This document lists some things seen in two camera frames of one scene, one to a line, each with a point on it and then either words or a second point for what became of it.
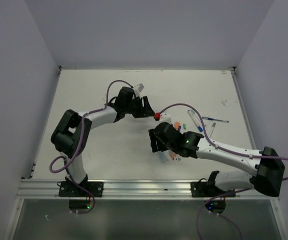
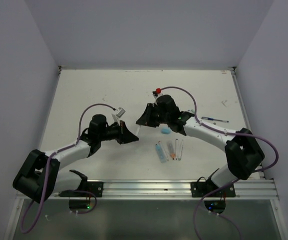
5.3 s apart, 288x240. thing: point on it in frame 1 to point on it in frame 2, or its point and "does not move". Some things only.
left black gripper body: x=136 y=108 to x=116 y=132
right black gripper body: x=160 y=145 to x=154 y=116
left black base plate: x=68 y=189 does not move
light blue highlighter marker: x=161 y=156 does not move
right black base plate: x=202 y=189 does not move
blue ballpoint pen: x=211 y=119 does not move
